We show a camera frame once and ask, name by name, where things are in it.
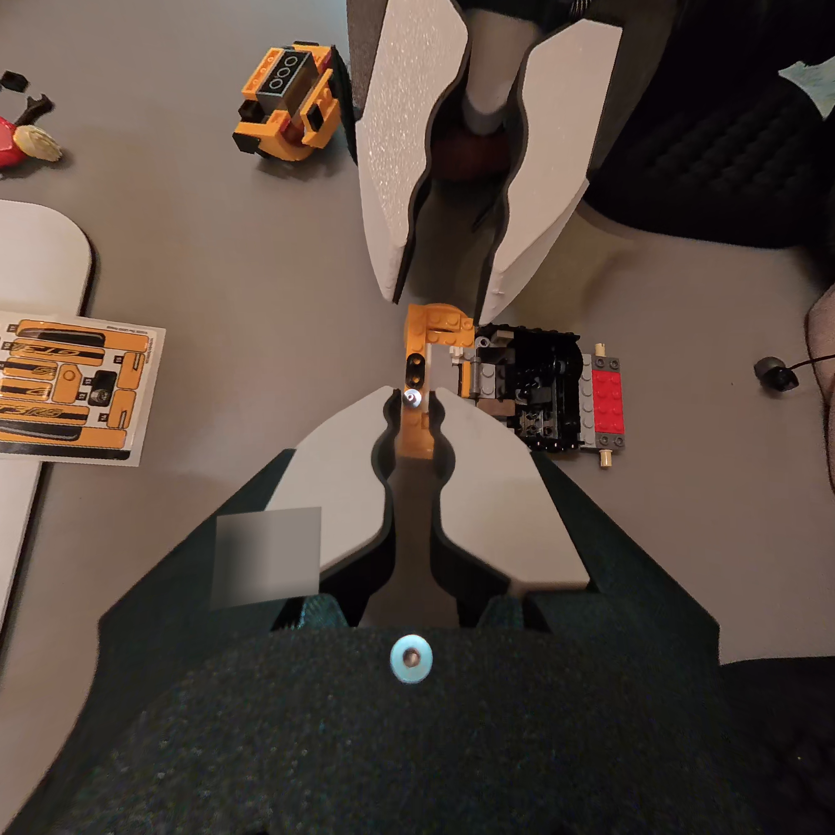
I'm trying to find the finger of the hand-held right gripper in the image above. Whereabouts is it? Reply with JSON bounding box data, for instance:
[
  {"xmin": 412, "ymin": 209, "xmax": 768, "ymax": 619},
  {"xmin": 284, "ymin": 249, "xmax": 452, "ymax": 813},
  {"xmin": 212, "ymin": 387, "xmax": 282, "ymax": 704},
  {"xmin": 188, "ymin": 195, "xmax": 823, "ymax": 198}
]
[
  {"xmin": 473, "ymin": 18, "xmax": 625, "ymax": 324},
  {"xmin": 354, "ymin": 0, "xmax": 472, "ymax": 306}
]

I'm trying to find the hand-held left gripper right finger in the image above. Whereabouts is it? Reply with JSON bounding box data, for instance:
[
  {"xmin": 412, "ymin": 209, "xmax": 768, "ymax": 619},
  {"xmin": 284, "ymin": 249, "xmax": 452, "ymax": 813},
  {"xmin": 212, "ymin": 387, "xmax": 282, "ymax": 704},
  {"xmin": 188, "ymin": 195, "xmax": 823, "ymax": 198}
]
[{"xmin": 428, "ymin": 388, "xmax": 592, "ymax": 626}]

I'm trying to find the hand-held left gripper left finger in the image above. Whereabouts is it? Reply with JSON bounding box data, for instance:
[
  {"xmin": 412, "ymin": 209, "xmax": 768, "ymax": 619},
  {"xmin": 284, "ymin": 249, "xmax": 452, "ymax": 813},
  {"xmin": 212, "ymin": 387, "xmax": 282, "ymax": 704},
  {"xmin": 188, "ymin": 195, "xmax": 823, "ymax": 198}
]
[{"xmin": 266, "ymin": 385, "xmax": 401, "ymax": 626}]

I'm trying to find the black orange lego car chassis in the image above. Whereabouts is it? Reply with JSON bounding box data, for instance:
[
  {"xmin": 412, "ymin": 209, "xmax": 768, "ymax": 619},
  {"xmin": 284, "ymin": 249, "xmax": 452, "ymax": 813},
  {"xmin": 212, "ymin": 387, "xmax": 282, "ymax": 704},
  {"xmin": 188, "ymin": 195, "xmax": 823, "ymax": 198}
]
[{"xmin": 401, "ymin": 303, "xmax": 637, "ymax": 472}]

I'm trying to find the orange lego car rear section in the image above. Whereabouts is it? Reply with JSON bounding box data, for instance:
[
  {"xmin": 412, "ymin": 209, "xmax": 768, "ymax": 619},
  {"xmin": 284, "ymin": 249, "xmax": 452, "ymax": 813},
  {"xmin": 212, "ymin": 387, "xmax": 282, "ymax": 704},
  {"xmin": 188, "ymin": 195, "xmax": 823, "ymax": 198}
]
[{"xmin": 231, "ymin": 42, "xmax": 347, "ymax": 163}]

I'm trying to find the person's right hand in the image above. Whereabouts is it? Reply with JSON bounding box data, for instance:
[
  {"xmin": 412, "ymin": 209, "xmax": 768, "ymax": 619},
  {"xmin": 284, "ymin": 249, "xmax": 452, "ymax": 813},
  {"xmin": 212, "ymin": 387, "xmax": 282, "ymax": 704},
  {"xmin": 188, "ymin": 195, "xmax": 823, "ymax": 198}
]
[{"xmin": 434, "ymin": 128, "xmax": 514, "ymax": 182}]

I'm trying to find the orange sticker sheet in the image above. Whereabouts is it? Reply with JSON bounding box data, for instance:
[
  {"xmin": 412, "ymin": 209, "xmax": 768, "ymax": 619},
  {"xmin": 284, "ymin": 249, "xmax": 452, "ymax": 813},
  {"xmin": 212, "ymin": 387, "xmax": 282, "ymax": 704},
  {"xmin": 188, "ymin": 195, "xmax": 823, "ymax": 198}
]
[{"xmin": 0, "ymin": 311, "xmax": 167, "ymax": 467}]

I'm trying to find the black earphone cable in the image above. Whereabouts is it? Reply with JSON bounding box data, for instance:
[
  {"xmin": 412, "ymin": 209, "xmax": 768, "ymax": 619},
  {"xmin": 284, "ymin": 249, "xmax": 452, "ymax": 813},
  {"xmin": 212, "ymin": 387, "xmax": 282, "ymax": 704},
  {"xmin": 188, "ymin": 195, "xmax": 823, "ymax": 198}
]
[{"xmin": 753, "ymin": 352, "xmax": 835, "ymax": 394}]

